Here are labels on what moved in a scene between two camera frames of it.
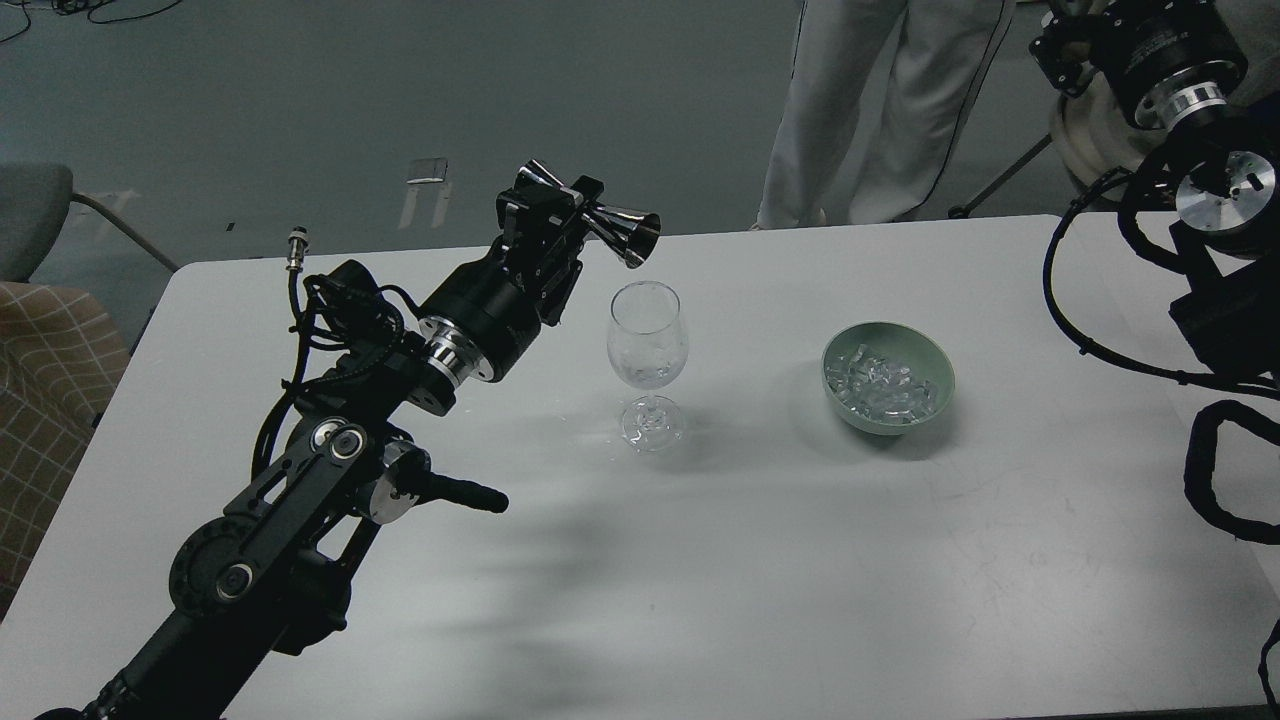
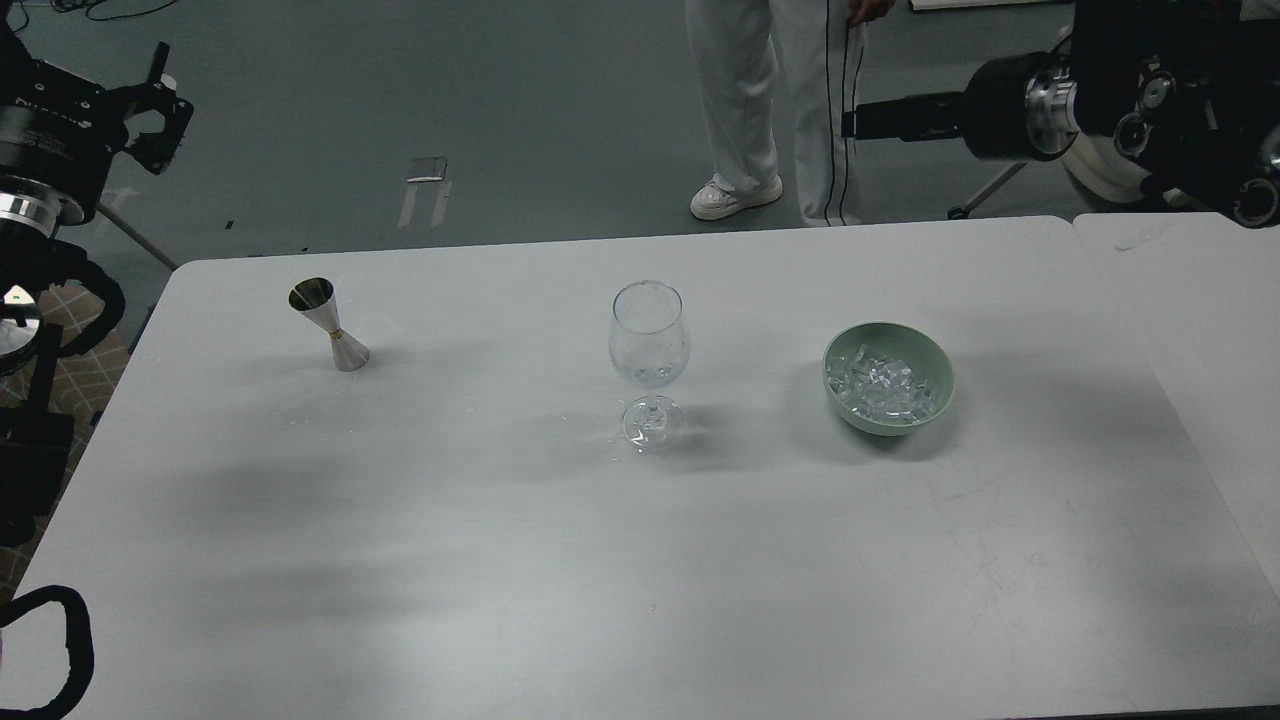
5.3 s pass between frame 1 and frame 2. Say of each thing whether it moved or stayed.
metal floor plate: stayed
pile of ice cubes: stayed
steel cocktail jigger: moved
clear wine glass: stayed
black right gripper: moved
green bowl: stayed
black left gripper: moved
